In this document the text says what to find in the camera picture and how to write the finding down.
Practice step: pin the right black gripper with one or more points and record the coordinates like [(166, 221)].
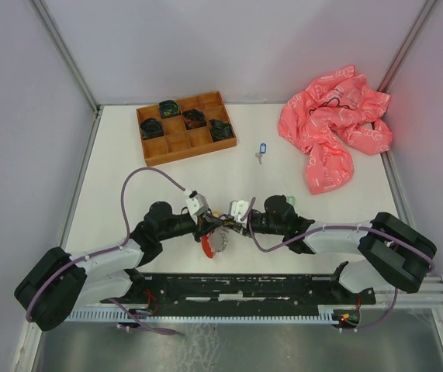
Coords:
[(243, 231)]

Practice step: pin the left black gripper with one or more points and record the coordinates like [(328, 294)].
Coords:
[(204, 225)]

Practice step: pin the red carabiner keyring with keys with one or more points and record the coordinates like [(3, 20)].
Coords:
[(216, 242)]

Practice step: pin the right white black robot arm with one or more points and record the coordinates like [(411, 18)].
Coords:
[(390, 253)]

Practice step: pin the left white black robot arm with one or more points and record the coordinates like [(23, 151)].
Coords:
[(60, 283)]

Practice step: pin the key with green tag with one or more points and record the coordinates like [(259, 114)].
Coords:
[(291, 199)]

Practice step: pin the key with blue tag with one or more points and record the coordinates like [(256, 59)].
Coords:
[(261, 152)]

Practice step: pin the wooden compartment tray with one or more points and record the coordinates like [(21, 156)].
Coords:
[(178, 143)]

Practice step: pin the dark rolled item right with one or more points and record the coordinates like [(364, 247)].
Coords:
[(220, 130)]

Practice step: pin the dark rolled item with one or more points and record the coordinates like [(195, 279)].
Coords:
[(194, 119), (220, 130), (169, 108), (151, 128)]

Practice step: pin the dark rolled item middle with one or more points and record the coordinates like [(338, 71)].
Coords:
[(194, 119)]

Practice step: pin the dark rolled item left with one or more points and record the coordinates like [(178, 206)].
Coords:
[(151, 128)]

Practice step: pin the dark rolled item top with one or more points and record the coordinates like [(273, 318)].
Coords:
[(169, 108)]

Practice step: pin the pink patterned cloth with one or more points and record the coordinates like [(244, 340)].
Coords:
[(336, 111)]

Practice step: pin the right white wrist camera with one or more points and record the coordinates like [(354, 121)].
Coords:
[(239, 210)]

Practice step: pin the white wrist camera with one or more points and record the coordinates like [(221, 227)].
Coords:
[(239, 210), (195, 203)]

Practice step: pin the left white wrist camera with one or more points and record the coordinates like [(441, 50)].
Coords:
[(195, 203)]

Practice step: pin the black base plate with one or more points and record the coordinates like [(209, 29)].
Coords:
[(306, 289)]

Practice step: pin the aluminium frame rail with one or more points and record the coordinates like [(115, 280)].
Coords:
[(430, 296)]

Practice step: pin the right aluminium frame post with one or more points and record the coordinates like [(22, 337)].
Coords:
[(408, 43)]

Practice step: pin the aluminium frame post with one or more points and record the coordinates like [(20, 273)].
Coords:
[(408, 43), (48, 23)]

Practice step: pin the left aluminium frame post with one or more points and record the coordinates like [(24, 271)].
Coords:
[(48, 23)]

